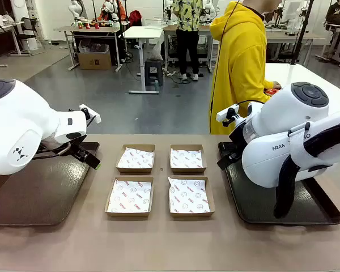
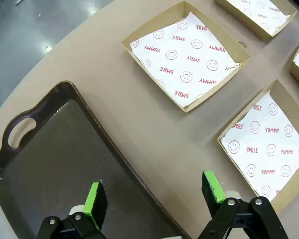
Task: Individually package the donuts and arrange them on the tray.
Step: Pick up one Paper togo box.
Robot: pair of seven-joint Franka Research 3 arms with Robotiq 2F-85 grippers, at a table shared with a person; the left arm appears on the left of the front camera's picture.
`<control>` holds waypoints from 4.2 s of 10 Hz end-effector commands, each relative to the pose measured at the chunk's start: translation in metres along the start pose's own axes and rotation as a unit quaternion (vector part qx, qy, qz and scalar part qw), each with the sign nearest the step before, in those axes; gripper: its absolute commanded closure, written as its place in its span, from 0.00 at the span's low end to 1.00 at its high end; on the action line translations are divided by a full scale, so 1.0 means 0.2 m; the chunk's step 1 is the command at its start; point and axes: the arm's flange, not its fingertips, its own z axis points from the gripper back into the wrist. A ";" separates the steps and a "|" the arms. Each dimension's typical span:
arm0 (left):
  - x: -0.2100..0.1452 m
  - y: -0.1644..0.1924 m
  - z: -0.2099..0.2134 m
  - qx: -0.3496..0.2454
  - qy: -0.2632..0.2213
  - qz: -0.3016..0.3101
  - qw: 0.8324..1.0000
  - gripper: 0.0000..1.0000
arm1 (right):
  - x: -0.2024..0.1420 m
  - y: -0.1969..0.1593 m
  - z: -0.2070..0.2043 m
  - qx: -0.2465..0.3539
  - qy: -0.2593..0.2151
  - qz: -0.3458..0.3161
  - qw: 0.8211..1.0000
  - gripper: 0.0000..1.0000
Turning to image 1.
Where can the grey table with toys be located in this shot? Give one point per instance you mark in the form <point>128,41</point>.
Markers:
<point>88,29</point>

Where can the kraft paper box with liner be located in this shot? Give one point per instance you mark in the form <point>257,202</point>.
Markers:
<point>191,198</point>
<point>135,158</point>
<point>129,197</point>
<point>188,158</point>

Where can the person's right hand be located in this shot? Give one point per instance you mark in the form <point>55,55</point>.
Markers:
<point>276,84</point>

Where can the black plastic stool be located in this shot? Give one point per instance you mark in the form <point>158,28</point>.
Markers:
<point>153,71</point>

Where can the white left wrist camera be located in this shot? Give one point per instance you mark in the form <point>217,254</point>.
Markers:
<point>94,116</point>

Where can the white height-adjustable desk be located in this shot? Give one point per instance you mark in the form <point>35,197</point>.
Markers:
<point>143,32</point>

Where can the person's right forearm yellow sleeve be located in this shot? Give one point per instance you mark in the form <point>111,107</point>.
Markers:
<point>265,84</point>

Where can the cardboard box on floor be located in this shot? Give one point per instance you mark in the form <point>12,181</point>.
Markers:
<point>95,61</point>

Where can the brown plastic serving tray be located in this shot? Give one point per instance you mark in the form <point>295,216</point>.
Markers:
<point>45,192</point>

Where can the black tripod pole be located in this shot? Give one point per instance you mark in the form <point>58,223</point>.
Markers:
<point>300,34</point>

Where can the person in black sweater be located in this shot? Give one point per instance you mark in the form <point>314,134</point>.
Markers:
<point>336,12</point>

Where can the person in floral shirt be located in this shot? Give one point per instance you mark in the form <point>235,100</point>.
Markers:
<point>187,42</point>

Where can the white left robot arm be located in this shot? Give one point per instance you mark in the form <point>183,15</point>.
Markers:
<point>22,122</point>

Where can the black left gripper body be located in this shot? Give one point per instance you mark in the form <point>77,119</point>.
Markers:
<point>76,153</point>

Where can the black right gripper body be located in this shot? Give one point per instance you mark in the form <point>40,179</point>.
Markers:
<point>237,141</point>

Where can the red bag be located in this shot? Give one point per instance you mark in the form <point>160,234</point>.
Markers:
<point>135,17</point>

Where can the black office chair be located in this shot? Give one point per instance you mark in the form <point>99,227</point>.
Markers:
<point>31,31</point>

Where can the large white table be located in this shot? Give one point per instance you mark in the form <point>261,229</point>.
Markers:
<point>300,76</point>

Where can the person in yellow hoodie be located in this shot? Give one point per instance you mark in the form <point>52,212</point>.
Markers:
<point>238,56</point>

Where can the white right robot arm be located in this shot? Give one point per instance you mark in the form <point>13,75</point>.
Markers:
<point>286,122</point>

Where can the black plastic serving tray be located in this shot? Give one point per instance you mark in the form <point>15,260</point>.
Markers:
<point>258,204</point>

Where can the white side desk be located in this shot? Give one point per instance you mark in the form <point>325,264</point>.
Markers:
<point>3,28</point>

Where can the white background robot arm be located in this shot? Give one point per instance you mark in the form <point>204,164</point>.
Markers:
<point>75,10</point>

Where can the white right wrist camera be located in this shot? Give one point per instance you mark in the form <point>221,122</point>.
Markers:
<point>225,113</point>

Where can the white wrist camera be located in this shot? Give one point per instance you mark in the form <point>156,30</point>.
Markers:
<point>225,113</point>
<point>94,116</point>

